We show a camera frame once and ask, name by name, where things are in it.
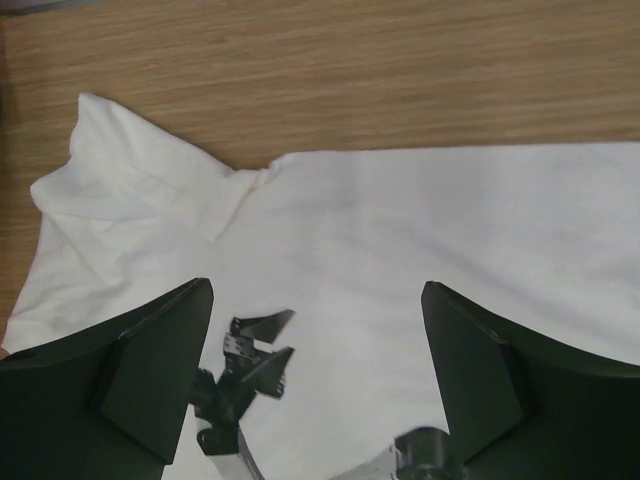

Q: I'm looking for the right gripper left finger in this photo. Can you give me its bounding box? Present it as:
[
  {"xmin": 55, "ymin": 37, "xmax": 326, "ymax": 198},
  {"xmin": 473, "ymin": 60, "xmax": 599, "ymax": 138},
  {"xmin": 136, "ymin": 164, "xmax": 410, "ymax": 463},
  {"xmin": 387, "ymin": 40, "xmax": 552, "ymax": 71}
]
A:
[{"xmin": 1, "ymin": 278, "xmax": 214, "ymax": 479}]

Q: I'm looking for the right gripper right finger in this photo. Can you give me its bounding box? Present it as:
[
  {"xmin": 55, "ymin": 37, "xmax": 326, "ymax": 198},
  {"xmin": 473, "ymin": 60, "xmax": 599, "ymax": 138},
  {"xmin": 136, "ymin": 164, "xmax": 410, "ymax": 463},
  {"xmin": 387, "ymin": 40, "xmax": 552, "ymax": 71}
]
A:
[{"xmin": 421, "ymin": 282, "xmax": 639, "ymax": 479}]

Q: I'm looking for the white printed t-shirt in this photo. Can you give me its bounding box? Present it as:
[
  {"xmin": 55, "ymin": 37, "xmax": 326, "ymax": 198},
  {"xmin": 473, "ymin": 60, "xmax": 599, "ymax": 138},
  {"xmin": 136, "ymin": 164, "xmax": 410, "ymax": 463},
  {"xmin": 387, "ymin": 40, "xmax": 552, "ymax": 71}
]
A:
[{"xmin": 3, "ymin": 93, "xmax": 639, "ymax": 479}]

